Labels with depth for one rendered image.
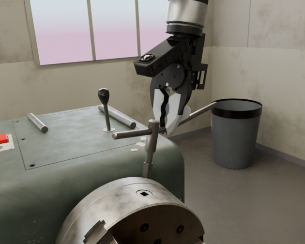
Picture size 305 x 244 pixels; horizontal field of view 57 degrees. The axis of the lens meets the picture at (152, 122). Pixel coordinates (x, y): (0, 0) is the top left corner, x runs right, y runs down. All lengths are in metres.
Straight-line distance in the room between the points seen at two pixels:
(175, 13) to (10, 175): 0.49
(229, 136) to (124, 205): 2.71
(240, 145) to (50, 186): 2.77
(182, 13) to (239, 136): 2.73
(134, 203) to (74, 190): 0.16
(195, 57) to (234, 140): 2.67
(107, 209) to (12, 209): 0.20
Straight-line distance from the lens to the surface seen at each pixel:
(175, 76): 0.53
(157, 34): 3.70
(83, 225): 0.58
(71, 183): 0.66
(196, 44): 0.58
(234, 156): 3.31
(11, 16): 3.16
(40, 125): 0.97
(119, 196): 0.58
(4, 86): 3.16
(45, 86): 3.21
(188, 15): 0.54
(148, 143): 0.54
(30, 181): 0.67
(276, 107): 3.69
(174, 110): 0.54
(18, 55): 3.16
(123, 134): 0.48
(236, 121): 3.12
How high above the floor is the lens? 1.55
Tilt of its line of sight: 18 degrees down
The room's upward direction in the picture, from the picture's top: 2 degrees counter-clockwise
